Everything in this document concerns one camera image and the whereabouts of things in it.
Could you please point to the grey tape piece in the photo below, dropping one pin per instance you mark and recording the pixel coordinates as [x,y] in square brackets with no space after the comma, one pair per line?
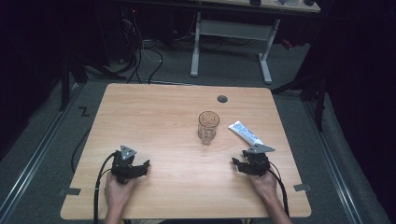
[302,187]
[73,191]

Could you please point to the black metal stand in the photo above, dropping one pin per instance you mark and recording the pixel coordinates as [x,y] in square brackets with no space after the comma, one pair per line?
[319,102]
[64,90]

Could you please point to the person's left hand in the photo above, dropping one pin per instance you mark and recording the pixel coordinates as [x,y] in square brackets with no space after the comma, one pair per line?
[117,191]

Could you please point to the metal floor rail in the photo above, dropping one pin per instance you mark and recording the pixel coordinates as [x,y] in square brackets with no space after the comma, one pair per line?
[34,161]
[334,168]

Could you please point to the red object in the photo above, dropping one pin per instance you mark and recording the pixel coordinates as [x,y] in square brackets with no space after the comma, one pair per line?
[287,44]

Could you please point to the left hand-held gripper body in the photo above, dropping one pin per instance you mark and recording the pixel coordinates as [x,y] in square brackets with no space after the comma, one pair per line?
[124,168]

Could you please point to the clear glass cup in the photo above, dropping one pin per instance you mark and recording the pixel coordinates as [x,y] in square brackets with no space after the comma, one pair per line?
[208,130]

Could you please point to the person's right hand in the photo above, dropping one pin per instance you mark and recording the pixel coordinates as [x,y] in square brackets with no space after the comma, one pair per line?
[264,185]

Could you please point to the white toothpaste tube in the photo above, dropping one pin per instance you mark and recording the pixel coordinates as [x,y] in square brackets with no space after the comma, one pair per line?
[244,132]

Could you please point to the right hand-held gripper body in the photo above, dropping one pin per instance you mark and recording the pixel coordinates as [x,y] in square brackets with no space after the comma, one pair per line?
[260,161]

